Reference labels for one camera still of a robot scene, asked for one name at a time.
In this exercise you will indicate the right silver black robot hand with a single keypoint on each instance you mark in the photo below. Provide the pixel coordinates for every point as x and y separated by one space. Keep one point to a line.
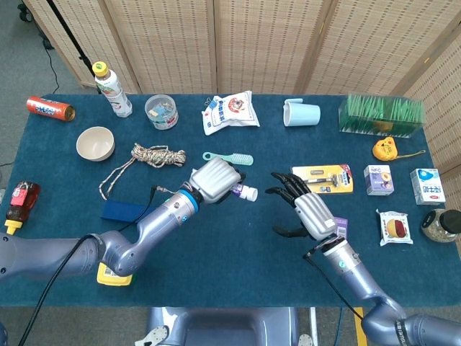
317 216

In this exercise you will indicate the orange red drink can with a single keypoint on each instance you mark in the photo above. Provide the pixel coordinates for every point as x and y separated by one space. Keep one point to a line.
48 108

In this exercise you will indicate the clear box green packets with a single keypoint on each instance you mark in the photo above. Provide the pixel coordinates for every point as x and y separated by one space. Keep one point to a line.
381 114

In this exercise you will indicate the blue table cloth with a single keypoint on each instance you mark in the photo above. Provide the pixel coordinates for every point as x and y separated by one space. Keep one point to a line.
245 259

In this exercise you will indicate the yellow lidded green container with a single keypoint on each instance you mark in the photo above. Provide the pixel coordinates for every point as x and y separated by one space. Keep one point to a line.
108 277

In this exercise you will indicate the bamboo folding screen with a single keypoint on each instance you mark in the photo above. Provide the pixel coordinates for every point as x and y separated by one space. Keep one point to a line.
266 43

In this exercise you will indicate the razor in yellow blister pack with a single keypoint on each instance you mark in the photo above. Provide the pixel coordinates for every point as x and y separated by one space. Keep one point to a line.
331 179

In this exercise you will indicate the white toothpaste cap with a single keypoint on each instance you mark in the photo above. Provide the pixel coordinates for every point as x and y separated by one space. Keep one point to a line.
250 193

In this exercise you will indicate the drink bottle yellow cap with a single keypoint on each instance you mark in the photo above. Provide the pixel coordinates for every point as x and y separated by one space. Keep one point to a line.
114 93

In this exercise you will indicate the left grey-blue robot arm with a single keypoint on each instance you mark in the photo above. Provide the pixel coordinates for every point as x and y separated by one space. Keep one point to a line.
158 223

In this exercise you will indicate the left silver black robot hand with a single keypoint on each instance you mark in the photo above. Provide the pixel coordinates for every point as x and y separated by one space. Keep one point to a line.
214 178

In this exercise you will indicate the black tripod stand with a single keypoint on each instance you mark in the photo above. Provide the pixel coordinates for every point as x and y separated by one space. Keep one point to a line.
72 39

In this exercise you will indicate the dark blue long box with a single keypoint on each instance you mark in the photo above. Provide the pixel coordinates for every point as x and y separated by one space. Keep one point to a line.
122 212

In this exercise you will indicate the yellow tape measure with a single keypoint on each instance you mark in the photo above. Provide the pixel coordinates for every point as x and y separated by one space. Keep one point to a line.
384 148

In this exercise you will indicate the mint green brush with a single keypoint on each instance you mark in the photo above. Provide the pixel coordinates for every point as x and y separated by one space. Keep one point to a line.
243 158

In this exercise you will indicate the white blue milk carton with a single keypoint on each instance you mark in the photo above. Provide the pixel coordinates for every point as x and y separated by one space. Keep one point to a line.
428 187

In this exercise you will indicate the purple white juice carton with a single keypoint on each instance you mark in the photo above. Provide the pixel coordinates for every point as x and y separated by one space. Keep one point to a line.
378 180

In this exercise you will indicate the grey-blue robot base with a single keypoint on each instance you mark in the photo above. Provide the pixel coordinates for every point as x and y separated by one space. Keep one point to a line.
223 324

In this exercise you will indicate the white table leg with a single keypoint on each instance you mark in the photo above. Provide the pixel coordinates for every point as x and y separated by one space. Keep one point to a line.
314 326

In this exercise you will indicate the amber syrup bottle red label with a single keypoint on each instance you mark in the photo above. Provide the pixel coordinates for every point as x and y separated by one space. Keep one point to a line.
21 202

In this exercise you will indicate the clear jar of clips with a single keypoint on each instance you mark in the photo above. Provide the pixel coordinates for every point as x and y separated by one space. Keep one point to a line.
162 112

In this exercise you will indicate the white snack bag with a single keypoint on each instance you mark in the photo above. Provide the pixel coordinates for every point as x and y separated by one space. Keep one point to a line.
230 113

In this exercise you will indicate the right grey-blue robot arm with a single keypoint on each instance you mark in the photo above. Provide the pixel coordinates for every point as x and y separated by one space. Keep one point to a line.
360 277

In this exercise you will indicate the white packaged pastry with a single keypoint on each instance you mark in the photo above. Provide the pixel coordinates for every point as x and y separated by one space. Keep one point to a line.
394 227

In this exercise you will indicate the glass jar black lid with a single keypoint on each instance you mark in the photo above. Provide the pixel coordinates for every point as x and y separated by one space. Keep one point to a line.
446 221

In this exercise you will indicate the light blue mug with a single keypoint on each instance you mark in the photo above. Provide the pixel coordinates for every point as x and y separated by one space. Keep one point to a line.
304 114

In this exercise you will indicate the blue binder clip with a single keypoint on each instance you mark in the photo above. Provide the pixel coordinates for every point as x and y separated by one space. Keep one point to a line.
212 104

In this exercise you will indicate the beige bowl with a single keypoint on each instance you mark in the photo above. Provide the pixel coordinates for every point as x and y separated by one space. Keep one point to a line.
95 144

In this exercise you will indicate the purple cardboard box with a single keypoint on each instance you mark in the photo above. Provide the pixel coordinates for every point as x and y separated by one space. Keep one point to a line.
342 225

